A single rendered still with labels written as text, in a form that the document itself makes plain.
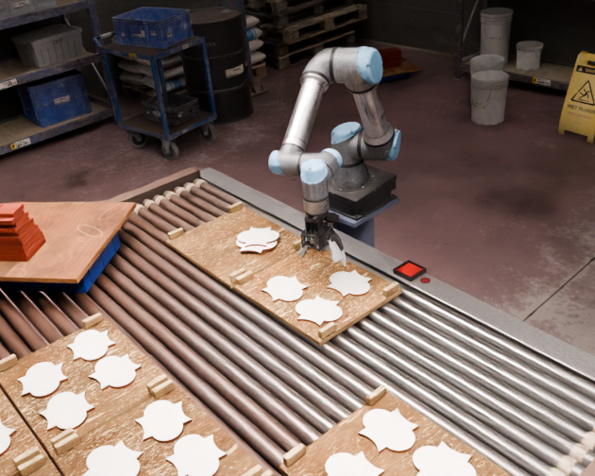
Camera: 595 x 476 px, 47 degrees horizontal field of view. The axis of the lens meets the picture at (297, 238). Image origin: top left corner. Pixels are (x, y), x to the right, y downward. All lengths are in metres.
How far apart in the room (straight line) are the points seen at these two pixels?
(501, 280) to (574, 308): 0.41
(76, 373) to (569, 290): 2.63
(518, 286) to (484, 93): 2.27
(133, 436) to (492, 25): 5.52
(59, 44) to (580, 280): 4.52
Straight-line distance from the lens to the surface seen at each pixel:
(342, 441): 1.68
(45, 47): 6.27
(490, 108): 5.74
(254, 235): 2.42
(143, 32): 5.46
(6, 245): 2.41
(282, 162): 2.11
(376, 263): 2.30
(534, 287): 3.83
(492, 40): 6.72
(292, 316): 2.05
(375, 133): 2.50
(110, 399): 1.91
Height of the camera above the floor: 2.18
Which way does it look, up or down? 31 degrees down
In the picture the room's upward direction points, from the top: 6 degrees counter-clockwise
